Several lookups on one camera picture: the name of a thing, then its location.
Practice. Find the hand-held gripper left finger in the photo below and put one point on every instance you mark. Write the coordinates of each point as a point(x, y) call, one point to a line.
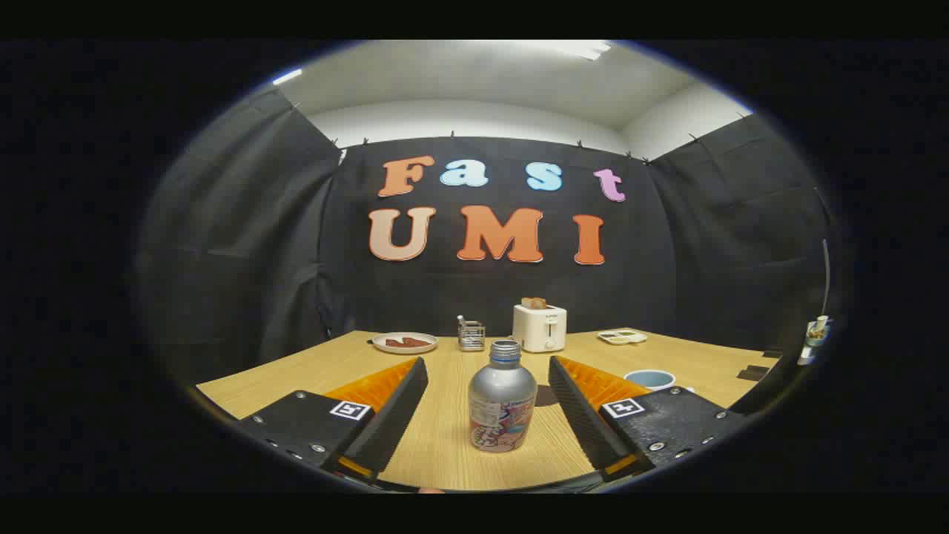
point(393, 423)

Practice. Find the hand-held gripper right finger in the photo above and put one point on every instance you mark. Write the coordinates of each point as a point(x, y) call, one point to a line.
point(586, 423)

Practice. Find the dark round coaster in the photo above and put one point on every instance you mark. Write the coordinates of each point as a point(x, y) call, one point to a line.
point(546, 397)

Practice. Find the white cup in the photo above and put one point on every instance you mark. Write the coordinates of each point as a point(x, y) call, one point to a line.
point(649, 379)

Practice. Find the silver juice bottle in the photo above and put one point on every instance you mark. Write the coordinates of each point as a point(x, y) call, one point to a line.
point(502, 393)

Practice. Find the wooden table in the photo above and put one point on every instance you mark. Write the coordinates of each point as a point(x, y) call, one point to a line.
point(445, 415)

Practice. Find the white round plate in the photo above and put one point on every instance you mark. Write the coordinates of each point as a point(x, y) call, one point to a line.
point(404, 348)

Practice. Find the red-brown food pieces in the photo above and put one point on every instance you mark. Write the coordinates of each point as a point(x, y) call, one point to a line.
point(406, 343)

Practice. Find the white divided snack tray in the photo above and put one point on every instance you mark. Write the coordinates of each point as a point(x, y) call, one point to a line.
point(622, 337)

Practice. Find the white toaster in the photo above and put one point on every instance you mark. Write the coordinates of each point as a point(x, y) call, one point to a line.
point(539, 330)

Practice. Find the toast slice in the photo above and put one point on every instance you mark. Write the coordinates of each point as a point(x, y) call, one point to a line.
point(534, 302)

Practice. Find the black table clamp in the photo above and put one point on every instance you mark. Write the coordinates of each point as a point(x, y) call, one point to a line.
point(753, 373)

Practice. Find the black backdrop cloth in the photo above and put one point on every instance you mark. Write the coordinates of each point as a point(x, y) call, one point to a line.
point(667, 259)

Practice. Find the cluttered side stand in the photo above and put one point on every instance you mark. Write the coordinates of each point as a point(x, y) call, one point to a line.
point(815, 337)

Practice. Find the ceiling light strip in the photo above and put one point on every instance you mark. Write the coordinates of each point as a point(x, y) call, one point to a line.
point(287, 76)

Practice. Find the ceiling light panel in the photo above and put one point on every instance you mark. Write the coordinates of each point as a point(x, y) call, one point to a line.
point(582, 50)

